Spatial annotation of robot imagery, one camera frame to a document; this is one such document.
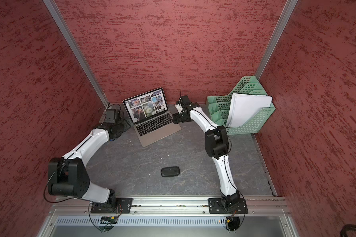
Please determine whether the silver laptop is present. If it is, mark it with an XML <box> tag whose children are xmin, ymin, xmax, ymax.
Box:
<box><xmin>123</xmin><ymin>87</ymin><xmax>182</xmax><ymax>147</ymax></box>

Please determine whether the black wireless mouse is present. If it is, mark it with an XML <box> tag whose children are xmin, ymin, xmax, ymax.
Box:
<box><xmin>161</xmin><ymin>166</ymin><xmax>180</xmax><ymax>178</ymax></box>

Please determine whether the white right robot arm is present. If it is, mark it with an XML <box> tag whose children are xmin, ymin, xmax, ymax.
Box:
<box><xmin>173</xmin><ymin>98</ymin><xmax>247</xmax><ymax>214</ymax></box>

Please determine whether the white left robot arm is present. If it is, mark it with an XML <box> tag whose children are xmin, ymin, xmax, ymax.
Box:
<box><xmin>45</xmin><ymin>118</ymin><xmax>134</xmax><ymax>213</ymax></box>

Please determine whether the green plastic desk organizer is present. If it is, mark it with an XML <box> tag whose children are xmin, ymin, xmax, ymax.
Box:
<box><xmin>206</xmin><ymin>76</ymin><xmax>276</xmax><ymax>135</ymax></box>

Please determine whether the white paper stack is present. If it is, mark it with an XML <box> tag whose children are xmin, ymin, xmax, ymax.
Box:
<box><xmin>226</xmin><ymin>93</ymin><xmax>273</xmax><ymax>128</ymax></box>

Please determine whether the green circuit board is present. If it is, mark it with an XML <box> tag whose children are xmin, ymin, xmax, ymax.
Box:
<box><xmin>100</xmin><ymin>216</ymin><xmax>119</xmax><ymax>224</ymax></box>

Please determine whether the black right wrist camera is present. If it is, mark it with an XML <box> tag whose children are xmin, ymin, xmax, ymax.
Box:
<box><xmin>180</xmin><ymin>95</ymin><xmax>191</xmax><ymax>108</ymax></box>

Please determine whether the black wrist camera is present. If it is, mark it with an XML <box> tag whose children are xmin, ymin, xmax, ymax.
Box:
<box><xmin>104</xmin><ymin>109</ymin><xmax>122</xmax><ymax>123</ymax></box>
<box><xmin>180</xmin><ymin>95</ymin><xmax>191</xmax><ymax>108</ymax></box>

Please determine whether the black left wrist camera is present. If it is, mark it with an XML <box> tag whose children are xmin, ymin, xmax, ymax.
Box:
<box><xmin>104</xmin><ymin>109</ymin><xmax>122</xmax><ymax>123</ymax></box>

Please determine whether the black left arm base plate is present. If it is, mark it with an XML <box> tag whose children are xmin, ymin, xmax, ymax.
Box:
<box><xmin>90</xmin><ymin>197</ymin><xmax>133</xmax><ymax>215</ymax></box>

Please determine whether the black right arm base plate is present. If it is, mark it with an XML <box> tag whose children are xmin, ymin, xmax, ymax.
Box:
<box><xmin>208</xmin><ymin>198</ymin><xmax>249</xmax><ymax>214</ymax></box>

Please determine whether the right aluminium corner post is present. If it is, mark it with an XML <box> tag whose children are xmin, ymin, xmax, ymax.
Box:
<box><xmin>255</xmin><ymin>0</ymin><xmax>298</xmax><ymax>80</ymax></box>

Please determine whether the aluminium corner post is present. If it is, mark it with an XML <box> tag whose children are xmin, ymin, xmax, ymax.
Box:
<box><xmin>255</xmin><ymin>0</ymin><xmax>298</xmax><ymax>80</ymax></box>
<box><xmin>43</xmin><ymin>0</ymin><xmax>110</xmax><ymax>108</ymax></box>

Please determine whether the aluminium front rail frame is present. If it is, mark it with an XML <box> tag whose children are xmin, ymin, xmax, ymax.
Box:
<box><xmin>38</xmin><ymin>196</ymin><xmax>299</xmax><ymax>237</ymax></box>

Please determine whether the left aluminium corner post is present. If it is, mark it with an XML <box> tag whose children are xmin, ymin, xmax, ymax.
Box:
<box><xmin>43</xmin><ymin>0</ymin><xmax>110</xmax><ymax>108</ymax></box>

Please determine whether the black cable bottom right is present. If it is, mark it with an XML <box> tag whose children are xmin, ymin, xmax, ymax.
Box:
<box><xmin>340</xmin><ymin>224</ymin><xmax>356</xmax><ymax>237</ymax></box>

